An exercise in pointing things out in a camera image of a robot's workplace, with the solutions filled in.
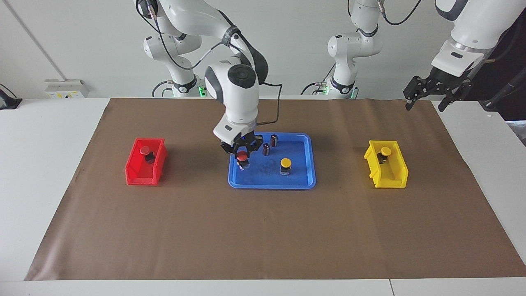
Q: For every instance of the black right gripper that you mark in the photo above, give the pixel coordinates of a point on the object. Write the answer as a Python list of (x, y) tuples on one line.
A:
[(243, 142)]

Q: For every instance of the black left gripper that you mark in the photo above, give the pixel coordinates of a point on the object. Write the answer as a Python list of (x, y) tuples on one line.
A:
[(446, 81)]

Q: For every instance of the red push button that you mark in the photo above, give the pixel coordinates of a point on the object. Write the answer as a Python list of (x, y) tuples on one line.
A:
[(144, 150), (242, 155)]

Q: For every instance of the yellow push button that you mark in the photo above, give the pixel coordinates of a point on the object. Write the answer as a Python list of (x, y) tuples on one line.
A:
[(386, 151), (285, 163)]

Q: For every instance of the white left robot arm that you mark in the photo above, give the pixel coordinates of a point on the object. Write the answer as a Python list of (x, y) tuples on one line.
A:
[(472, 20)]

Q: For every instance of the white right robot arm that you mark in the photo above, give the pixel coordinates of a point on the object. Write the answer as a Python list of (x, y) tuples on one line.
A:
[(238, 94)]

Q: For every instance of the black cylindrical capacitor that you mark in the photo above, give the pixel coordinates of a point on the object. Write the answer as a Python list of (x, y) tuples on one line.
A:
[(273, 140), (266, 149)]

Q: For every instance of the blue plastic tray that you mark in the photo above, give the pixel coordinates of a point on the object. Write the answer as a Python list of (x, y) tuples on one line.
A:
[(263, 176)]

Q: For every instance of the black stand pole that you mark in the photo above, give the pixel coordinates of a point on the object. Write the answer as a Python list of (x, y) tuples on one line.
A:
[(503, 92)]

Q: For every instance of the white socket with green light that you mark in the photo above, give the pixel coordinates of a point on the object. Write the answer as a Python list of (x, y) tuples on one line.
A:
[(202, 90), (323, 88)]

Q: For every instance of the brown paper table mat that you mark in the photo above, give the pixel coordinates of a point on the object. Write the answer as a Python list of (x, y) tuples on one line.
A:
[(263, 230)]

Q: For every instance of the black background panel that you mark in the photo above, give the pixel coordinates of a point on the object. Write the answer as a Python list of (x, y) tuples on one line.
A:
[(513, 53)]

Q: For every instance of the yellow plastic bin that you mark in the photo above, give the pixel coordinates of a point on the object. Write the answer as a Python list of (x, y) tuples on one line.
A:
[(390, 183)]

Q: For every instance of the red plastic bin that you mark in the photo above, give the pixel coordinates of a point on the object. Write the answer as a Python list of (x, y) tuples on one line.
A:
[(141, 179)]

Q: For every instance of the black desktop device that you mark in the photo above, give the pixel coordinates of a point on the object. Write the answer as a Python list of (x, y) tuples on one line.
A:
[(8, 100)]

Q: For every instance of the white wall junction box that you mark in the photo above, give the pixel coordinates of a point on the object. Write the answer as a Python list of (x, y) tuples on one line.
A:
[(65, 88)]

